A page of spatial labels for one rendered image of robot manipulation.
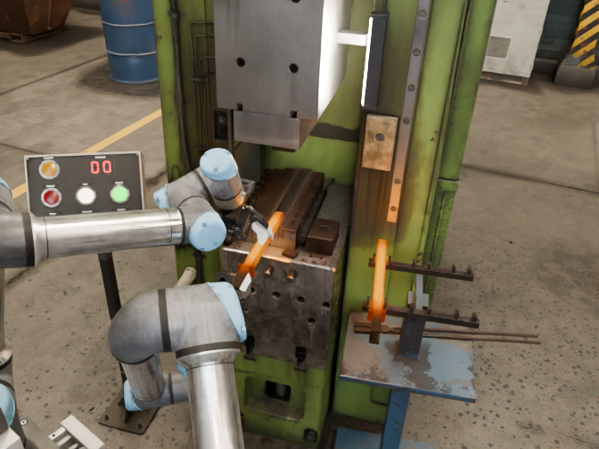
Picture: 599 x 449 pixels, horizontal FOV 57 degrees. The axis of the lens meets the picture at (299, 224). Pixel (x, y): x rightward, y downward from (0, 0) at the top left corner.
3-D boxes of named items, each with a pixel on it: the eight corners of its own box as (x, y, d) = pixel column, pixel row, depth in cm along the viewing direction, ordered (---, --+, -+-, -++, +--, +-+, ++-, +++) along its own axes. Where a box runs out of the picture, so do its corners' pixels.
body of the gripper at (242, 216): (219, 238, 142) (209, 213, 132) (229, 210, 146) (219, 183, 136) (248, 243, 140) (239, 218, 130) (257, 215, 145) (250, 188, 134)
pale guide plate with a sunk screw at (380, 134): (389, 171, 170) (397, 119, 161) (361, 167, 172) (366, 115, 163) (390, 168, 172) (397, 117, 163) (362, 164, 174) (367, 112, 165)
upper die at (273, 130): (299, 150, 161) (300, 118, 156) (233, 140, 165) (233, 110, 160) (329, 102, 195) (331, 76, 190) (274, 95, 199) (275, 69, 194)
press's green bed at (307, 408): (317, 452, 221) (325, 370, 196) (229, 429, 229) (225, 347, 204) (344, 355, 267) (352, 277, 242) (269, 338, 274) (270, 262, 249)
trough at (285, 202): (281, 229, 177) (281, 225, 176) (265, 226, 178) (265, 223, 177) (312, 172, 212) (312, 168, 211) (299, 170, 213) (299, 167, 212)
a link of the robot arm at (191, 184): (161, 210, 114) (209, 184, 116) (146, 186, 122) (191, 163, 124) (176, 237, 119) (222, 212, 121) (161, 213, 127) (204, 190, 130)
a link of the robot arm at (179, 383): (173, 391, 140) (169, 360, 134) (217, 384, 143) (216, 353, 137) (175, 416, 134) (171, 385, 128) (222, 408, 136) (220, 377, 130)
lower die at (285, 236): (295, 250, 180) (296, 228, 175) (236, 240, 184) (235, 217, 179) (324, 191, 214) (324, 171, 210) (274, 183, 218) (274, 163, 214)
